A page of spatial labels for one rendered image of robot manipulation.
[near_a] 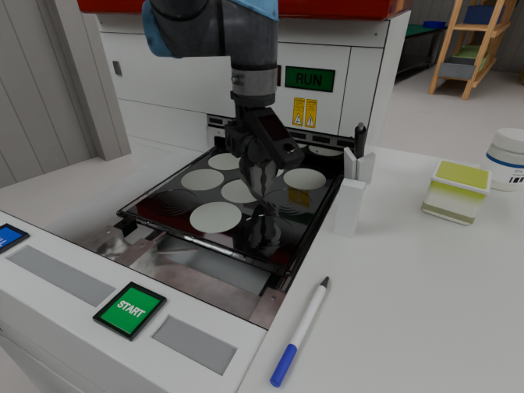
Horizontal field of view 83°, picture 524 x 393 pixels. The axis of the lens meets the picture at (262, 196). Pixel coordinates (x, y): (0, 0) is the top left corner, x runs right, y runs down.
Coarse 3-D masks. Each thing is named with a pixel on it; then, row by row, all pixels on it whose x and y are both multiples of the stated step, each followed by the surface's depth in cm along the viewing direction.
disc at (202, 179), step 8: (184, 176) 71; (192, 176) 71; (200, 176) 71; (208, 176) 71; (216, 176) 71; (184, 184) 68; (192, 184) 68; (200, 184) 68; (208, 184) 68; (216, 184) 68
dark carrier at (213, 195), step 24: (192, 168) 74; (288, 168) 74; (312, 168) 74; (168, 192) 66; (192, 192) 65; (216, 192) 65; (288, 192) 66; (312, 192) 65; (144, 216) 58; (168, 216) 58; (264, 216) 58; (288, 216) 58; (312, 216) 58; (216, 240) 52; (240, 240) 52; (264, 240) 52; (288, 240) 52
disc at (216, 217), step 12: (204, 204) 62; (216, 204) 62; (228, 204) 62; (192, 216) 58; (204, 216) 58; (216, 216) 58; (228, 216) 58; (240, 216) 58; (204, 228) 55; (216, 228) 55; (228, 228) 55
